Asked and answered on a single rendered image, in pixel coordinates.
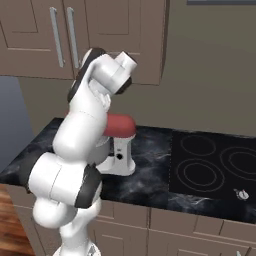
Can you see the red stand mixer head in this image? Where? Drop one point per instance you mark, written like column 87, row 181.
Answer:
column 120, row 125

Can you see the dark range hood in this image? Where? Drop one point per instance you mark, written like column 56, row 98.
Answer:
column 221, row 1

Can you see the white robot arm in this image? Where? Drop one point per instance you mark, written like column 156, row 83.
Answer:
column 78, row 133

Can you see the brown drawer front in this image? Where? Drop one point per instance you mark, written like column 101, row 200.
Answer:
column 209, row 226
column 128, row 214
column 172, row 221
column 238, row 232

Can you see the silver mixer bowl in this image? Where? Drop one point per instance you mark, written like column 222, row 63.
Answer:
column 102, row 151

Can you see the black hob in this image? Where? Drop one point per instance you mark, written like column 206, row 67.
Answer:
column 213, row 166

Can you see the white stand mixer base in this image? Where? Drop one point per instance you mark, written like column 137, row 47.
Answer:
column 122, row 156

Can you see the brown base cupboard side panel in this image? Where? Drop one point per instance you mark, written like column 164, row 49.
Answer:
column 25, row 226

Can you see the silver hob knob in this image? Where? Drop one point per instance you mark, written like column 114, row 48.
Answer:
column 242, row 194

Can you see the brown base cupboard door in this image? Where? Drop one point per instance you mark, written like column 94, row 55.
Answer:
column 190, row 246
column 120, row 241

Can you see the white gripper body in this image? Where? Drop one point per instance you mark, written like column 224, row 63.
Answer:
column 104, row 99

